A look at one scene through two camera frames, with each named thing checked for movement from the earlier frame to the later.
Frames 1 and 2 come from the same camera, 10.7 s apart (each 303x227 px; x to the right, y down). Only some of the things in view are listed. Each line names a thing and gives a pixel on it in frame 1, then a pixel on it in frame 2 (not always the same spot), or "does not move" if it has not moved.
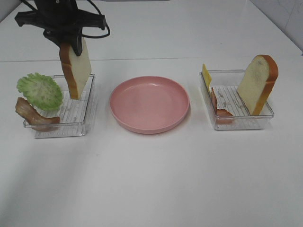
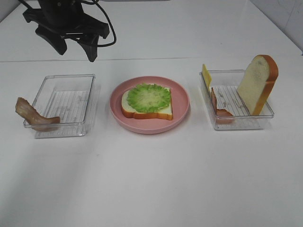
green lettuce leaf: (41, 91) to (148, 98)
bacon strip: (25, 110) does not move
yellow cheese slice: (207, 76) does not move
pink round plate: (149, 104) does not move
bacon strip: (223, 116) does not move
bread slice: (77, 68) to (165, 113)
